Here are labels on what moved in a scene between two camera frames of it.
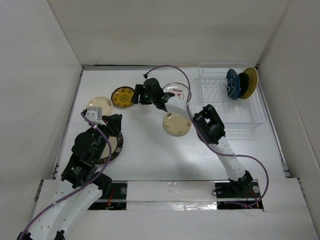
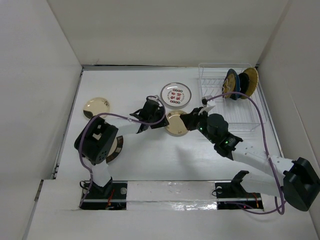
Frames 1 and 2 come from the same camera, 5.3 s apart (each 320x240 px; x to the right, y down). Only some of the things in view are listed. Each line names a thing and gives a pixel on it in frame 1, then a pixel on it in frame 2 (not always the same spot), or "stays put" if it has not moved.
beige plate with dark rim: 116,143 stays put
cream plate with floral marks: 177,124 stays put
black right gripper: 139,90 → 190,119
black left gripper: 113,123 → 163,123
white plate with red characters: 181,92 stays put
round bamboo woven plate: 253,81 stays put
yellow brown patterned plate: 123,96 → 229,83
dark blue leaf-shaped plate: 233,84 stays put
